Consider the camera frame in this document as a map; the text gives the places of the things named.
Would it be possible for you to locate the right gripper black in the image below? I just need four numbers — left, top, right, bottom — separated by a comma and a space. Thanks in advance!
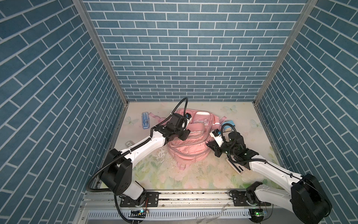
206, 139, 238, 157

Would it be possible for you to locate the pink student backpack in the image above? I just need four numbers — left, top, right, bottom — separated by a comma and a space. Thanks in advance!
148, 108, 227, 171

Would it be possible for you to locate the pink white calculator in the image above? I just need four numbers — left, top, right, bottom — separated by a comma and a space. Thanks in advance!
226, 159, 244, 174

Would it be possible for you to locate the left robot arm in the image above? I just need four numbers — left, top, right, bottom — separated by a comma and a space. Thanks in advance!
99, 112, 192, 206

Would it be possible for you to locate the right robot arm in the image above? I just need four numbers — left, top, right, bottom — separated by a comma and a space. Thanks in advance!
207, 129, 332, 224

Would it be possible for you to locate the blue clear pencil case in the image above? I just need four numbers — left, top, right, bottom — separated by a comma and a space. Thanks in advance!
141, 112, 150, 129

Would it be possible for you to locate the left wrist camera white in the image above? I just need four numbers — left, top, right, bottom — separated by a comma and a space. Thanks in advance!
183, 113, 192, 127

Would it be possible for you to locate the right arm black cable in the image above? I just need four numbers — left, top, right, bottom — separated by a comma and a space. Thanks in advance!
220, 123, 303, 180

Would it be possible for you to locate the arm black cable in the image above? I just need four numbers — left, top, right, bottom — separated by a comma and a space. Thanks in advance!
86, 97, 188, 224
220, 123, 303, 180

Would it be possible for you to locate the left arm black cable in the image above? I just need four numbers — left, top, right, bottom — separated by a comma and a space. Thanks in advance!
86, 97, 188, 224

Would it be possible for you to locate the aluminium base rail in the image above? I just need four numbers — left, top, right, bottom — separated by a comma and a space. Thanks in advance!
74, 189, 293, 224

